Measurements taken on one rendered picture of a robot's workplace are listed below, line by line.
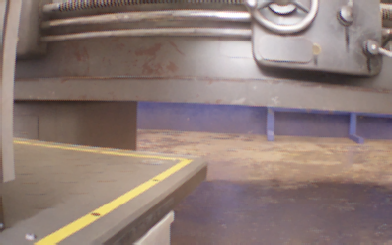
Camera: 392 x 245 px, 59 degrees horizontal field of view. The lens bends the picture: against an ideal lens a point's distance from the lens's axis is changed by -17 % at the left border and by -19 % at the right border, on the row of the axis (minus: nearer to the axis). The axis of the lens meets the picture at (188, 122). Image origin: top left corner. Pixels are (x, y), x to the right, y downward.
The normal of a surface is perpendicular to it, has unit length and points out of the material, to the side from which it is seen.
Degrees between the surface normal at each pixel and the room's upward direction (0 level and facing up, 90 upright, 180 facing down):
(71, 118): 90
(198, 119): 90
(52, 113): 90
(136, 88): 90
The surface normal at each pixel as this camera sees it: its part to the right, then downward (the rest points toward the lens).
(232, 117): -0.18, 0.07
